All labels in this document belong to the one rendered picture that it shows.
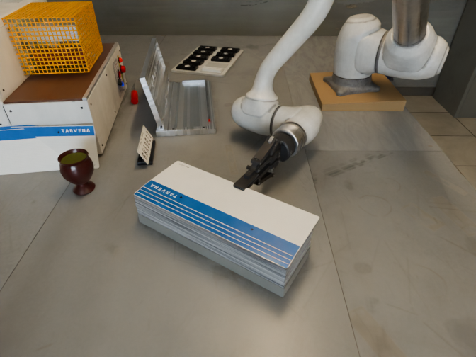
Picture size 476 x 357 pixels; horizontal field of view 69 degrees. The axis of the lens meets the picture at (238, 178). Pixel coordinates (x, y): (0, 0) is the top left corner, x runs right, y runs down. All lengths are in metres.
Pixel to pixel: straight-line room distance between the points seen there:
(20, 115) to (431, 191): 1.18
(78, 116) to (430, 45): 1.14
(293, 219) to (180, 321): 0.30
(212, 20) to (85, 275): 3.01
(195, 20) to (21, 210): 2.81
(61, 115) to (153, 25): 2.60
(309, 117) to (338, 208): 0.28
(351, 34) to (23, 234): 1.23
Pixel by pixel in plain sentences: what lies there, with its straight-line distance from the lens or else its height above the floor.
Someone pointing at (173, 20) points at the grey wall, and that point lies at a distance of 3.60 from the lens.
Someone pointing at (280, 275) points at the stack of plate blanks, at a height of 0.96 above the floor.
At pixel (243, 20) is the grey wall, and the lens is 3.54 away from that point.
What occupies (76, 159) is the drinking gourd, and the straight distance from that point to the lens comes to 1.00.
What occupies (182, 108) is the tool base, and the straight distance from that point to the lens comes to 1.37.
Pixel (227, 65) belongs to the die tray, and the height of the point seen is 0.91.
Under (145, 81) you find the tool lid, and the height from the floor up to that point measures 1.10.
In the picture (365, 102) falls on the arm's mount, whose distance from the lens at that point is 1.45.
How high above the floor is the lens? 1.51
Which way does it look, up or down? 37 degrees down
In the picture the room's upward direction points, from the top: straight up
